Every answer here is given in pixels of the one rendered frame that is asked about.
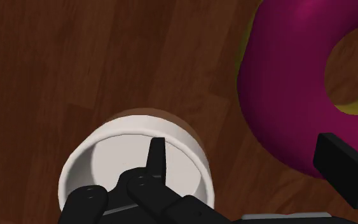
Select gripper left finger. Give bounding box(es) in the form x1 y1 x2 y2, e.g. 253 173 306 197
57 137 229 224

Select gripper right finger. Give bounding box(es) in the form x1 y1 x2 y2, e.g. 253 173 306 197
312 132 358 224

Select white and brown cup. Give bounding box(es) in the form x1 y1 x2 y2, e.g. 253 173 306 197
57 108 215 215

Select magenta and yellow ring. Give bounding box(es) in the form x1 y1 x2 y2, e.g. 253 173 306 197
235 0 358 179

